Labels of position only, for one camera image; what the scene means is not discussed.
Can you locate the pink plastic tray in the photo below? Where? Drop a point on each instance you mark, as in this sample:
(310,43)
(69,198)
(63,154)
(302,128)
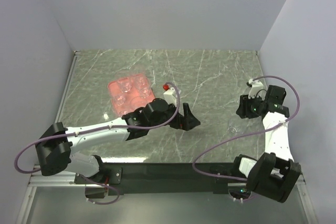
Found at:
(113,89)

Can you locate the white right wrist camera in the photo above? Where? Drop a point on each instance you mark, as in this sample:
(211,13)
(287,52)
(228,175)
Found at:
(255,88)

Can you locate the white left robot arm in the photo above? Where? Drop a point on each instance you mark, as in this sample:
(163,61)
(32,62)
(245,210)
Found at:
(60,149)

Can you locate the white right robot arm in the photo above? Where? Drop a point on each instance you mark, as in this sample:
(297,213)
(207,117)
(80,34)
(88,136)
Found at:
(275,173)

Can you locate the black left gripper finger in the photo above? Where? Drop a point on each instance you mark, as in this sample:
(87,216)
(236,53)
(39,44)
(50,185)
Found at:
(187,112)
(180,122)

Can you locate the aluminium mounting rail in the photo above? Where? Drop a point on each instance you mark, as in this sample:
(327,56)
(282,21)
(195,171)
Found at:
(95,192)

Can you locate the clear glass table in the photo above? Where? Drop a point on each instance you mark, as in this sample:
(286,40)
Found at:
(144,90)

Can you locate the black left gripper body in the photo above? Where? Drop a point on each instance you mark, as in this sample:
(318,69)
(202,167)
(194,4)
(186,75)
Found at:
(169,114)

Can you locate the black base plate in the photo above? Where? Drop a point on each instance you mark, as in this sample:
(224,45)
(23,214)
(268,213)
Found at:
(150,178)

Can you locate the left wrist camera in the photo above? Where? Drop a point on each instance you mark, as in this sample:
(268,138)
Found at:
(170,95)

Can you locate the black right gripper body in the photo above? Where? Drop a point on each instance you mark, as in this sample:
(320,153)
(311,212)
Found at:
(253,106)

